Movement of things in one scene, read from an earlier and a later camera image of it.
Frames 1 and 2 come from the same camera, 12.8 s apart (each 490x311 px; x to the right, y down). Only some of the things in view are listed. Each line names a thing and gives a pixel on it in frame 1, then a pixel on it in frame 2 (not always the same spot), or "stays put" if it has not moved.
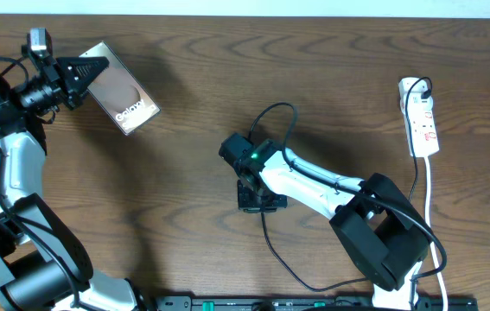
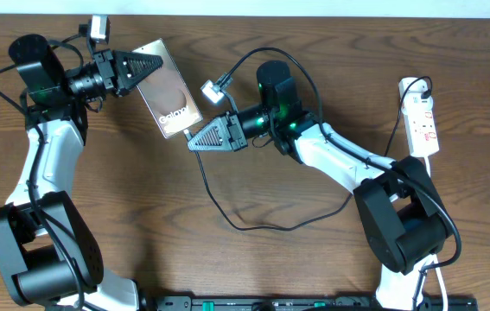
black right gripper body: (259, 202) -> (238, 140)
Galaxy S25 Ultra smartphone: (120, 93) -> (165, 93)
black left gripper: (66, 68) -> (124, 78)
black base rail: (311, 303) stays put
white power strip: (424, 134) stays put
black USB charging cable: (426, 94) -> (324, 214)
